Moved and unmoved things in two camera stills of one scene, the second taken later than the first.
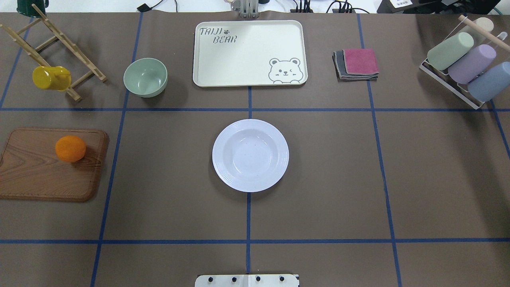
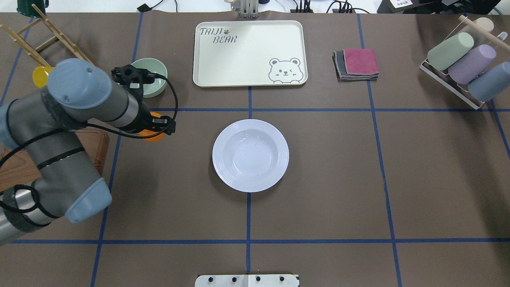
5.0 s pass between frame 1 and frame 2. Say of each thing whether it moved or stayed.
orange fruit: moved
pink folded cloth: stayed
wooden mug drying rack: stayed
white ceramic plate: stayed
